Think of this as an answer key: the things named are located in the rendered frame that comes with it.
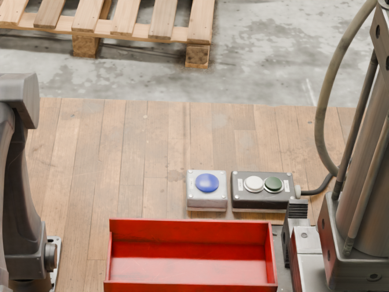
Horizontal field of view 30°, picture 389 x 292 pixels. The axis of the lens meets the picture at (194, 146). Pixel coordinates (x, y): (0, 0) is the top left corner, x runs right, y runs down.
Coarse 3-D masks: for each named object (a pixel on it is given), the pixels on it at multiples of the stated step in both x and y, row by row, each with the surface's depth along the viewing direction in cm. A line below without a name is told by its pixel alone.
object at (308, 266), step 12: (300, 228) 88; (312, 228) 88; (300, 240) 87; (312, 240) 87; (300, 252) 81; (312, 252) 81; (300, 264) 80; (312, 264) 80; (300, 276) 78; (312, 276) 78; (324, 276) 79; (300, 288) 78; (312, 288) 77; (324, 288) 78
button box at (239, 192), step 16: (240, 176) 123; (256, 176) 123; (272, 176) 123; (288, 176) 123; (240, 192) 120; (256, 192) 120; (272, 192) 120; (288, 192) 121; (304, 192) 123; (240, 208) 120; (256, 208) 120; (272, 208) 121
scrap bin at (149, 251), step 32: (128, 224) 112; (160, 224) 112; (192, 224) 112; (224, 224) 112; (256, 224) 112; (128, 256) 113; (160, 256) 113; (192, 256) 114; (224, 256) 114; (256, 256) 114; (128, 288) 104; (160, 288) 104; (192, 288) 104; (224, 288) 104; (256, 288) 104
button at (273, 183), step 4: (268, 180) 121; (272, 180) 121; (276, 180) 121; (280, 180) 122; (268, 184) 121; (272, 184) 121; (276, 184) 121; (280, 184) 121; (268, 188) 120; (272, 188) 120; (276, 188) 120; (280, 188) 121
